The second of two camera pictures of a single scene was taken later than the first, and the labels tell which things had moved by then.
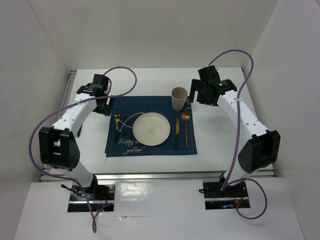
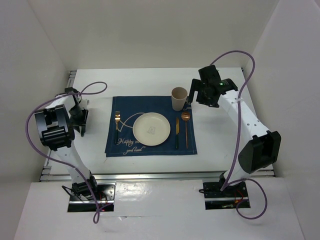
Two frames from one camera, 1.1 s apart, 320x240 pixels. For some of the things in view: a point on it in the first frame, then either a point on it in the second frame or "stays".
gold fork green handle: [117, 118] stays
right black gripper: [195, 86] stays
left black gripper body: [104, 109] -> [78, 116]
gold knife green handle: [177, 132] stays
